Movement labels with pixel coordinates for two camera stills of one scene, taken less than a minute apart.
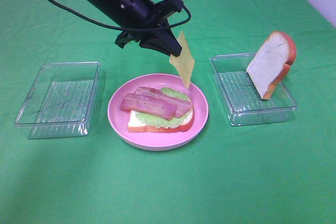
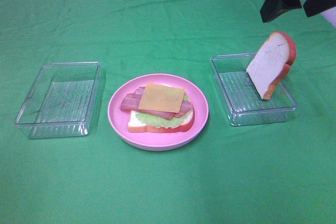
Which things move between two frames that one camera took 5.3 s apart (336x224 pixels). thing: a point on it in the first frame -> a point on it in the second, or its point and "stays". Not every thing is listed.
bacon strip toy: x=148 y=105 stays
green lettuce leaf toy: x=160 y=122 stays
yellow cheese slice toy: x=184 y=62 -> x=161 y=97
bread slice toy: x=134 y=126 stays
